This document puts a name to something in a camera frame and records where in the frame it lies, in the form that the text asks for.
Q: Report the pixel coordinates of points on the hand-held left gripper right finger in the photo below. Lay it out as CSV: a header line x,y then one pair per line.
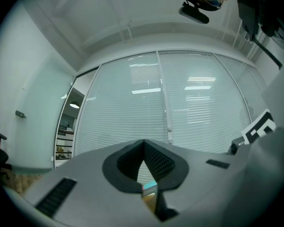
x,y
172,171

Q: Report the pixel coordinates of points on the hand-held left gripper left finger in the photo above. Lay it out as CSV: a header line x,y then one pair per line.
x,y
113,171

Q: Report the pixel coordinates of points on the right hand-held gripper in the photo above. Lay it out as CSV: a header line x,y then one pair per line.
x,y
258,129

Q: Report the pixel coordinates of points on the background shelf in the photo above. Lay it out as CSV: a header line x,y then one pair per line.
x,y
64,148

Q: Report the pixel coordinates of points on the white window blinds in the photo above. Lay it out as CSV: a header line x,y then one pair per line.
x,y
194,107

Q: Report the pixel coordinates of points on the pendant lamp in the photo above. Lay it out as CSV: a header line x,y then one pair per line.
x,y
74,105

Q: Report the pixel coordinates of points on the black head camera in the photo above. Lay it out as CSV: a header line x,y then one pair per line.
x,y
194,14

